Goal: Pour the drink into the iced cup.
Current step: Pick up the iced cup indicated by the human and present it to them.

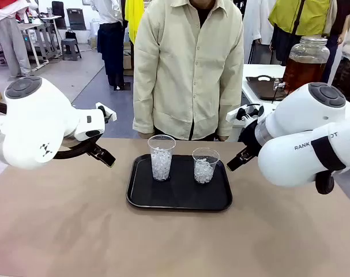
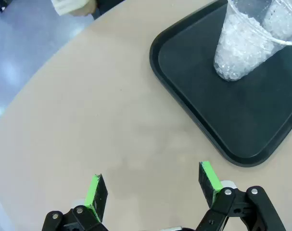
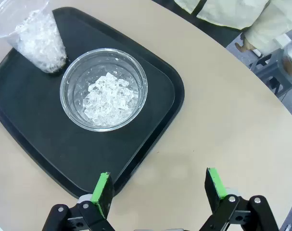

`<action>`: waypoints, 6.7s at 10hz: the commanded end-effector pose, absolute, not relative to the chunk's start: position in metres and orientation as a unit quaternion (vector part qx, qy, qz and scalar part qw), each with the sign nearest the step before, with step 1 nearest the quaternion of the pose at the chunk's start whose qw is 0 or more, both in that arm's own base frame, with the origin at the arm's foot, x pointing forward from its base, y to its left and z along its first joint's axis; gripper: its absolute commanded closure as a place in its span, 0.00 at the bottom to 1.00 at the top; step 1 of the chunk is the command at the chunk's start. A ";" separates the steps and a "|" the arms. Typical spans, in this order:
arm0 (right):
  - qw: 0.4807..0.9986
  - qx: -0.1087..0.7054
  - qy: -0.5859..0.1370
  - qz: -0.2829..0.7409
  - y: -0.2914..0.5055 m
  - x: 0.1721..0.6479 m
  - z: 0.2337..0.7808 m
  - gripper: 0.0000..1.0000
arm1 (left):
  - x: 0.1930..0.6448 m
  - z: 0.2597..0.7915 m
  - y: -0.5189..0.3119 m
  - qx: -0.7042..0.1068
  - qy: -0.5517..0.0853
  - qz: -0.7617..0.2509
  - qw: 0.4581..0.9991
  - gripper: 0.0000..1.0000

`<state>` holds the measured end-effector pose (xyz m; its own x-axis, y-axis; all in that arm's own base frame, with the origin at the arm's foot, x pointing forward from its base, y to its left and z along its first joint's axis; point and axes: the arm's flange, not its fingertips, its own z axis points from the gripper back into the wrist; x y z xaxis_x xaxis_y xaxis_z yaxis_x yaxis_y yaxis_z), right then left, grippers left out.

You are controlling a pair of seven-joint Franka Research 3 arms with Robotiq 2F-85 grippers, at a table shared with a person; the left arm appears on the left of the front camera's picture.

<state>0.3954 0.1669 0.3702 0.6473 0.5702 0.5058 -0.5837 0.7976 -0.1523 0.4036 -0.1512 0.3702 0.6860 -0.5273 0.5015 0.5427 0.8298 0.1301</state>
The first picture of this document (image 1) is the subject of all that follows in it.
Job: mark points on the grey plastic stool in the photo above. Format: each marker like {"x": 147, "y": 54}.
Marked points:
{"x": 71, "y": 49}

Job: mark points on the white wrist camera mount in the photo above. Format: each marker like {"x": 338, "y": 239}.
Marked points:
{"x": 110, "y": 115}
{"x": 232, "y": 115}

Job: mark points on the tall clear iced cup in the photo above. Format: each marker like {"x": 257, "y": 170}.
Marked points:
{"x": 161, "y": 164}

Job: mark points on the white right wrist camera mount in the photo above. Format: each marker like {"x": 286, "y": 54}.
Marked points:
{"x": 232, "y": 115}

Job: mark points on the person in cream shirt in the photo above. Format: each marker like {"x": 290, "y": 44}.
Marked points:
{"x": 186, "y": 72}

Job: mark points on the person in lime jacket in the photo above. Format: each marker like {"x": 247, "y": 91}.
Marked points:
{"x": 298, "y": 17}

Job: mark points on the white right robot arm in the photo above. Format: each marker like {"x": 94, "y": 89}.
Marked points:
{"x": 295, "y": 115}

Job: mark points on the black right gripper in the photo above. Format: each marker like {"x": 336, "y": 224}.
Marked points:
{"x": 251, "y": 135}

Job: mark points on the black plastic serving tray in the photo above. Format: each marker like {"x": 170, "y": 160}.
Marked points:
{"x": 177, "y": 196}

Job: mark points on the person in dark apron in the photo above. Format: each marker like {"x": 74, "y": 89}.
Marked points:
{"x": 112, "y": 43}

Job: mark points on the brown serving tray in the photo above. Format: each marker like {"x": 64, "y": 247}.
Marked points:
{"x": 264, "y": 89}

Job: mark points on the white workshop desk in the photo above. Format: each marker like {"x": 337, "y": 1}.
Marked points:
{"x": 39, "y": 34}

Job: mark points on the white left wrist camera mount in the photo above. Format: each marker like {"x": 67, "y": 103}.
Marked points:
{"x": 110, "y": 115}

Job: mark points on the person's right hand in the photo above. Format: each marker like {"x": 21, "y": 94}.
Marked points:
{"x": 146, "y": 136}

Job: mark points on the person's left forearm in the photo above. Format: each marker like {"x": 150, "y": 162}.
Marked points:
{"x": 231, "y": 106}

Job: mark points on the yellow hanging garment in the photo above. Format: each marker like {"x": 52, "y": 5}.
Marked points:
{"x": 133, "y": 20}

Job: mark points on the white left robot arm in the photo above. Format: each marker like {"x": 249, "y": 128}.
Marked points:
{"x": 33, "y": 121}

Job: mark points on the short clear iced cup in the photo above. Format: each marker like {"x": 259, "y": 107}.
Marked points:
{"x": 205, "y": 170}

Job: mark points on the black framed board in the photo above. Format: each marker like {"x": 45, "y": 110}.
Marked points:
{"x": 76, "y": 19}

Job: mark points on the black office chair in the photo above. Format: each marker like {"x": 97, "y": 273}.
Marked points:
{"x": 58, "y": 11}

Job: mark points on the person's left hand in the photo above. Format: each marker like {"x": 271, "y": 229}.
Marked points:
{"x": 223, "y": 138}

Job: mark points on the glass tea dispenser jar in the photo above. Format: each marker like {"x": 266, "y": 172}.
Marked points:
{"x": 306, "y": 69}

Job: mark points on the person's right forearm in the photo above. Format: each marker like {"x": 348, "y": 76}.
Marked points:
{"x": 143, "y": 104}

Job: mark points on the person in grey trousers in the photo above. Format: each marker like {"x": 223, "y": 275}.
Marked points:
{"x": 13, "y": 43}

